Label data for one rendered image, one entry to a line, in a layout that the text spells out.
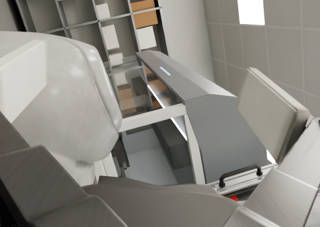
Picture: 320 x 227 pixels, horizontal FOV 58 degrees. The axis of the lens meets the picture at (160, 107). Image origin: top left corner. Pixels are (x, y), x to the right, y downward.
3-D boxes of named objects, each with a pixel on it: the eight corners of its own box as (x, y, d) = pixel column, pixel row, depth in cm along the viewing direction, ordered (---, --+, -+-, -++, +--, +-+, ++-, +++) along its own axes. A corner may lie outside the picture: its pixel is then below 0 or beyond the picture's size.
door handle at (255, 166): (218, 177, 112) (263, 163, 115) (216, 174, 115) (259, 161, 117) (220, 188, 114) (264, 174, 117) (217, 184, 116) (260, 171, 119)
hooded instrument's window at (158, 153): (92, 126, 137) (182, 103, 143) (93, 64, 303) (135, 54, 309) (144, 293, 177) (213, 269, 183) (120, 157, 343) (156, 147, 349)
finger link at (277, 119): (296, 110, 13) (312, 112, 13) (246, 66, 19) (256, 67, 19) (276, 165, 14) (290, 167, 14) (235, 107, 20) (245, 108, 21)
